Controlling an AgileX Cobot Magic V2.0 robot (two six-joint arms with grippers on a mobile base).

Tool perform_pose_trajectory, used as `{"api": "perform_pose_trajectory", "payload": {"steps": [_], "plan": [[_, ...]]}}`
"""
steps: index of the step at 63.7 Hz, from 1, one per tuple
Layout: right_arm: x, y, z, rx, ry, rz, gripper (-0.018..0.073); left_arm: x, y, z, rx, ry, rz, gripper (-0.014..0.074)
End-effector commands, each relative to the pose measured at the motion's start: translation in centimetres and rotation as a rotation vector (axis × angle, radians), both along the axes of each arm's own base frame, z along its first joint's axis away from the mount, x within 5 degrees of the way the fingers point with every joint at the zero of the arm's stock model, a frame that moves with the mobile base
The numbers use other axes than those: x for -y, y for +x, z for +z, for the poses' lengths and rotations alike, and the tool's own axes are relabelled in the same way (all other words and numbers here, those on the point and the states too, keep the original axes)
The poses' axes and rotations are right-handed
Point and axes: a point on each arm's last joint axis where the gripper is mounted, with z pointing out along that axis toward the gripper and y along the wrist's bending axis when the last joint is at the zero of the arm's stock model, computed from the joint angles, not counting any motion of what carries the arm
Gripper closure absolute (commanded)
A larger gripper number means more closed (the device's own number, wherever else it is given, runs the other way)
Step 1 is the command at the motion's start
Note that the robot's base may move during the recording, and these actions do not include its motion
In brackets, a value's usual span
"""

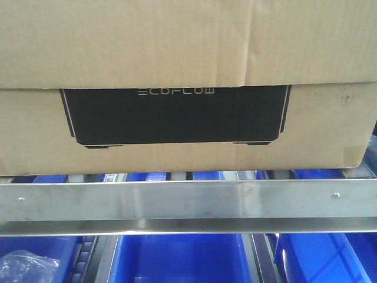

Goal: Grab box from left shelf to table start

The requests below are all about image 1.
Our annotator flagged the brown EcoFlow cardboard box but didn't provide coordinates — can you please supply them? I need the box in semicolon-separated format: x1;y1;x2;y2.
1;1;376;176

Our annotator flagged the middle blue plastic bin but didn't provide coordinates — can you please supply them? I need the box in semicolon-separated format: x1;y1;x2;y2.
108;233;252;282

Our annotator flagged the blue plastic bin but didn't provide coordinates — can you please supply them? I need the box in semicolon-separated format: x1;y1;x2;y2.
108;233;252;282
1;236;83;282
268;232;376;282

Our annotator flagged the lower right metal divider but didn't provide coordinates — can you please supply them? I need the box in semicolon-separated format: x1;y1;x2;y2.
251;233;280;282

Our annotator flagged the right blue plastic bin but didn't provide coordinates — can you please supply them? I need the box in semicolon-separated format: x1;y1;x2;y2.
268;232;376;282

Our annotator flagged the left blue plastic bin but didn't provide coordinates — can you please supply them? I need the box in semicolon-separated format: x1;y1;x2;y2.
1;236;83;282

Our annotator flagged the lower left roller track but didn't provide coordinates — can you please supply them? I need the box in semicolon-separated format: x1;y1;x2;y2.
67;235;98;283

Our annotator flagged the clear plastic bag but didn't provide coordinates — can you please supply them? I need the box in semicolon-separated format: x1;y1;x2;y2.
1;250;60;282

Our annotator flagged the metal shelf front rail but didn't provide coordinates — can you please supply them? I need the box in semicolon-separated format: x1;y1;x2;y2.
1;179;376;236

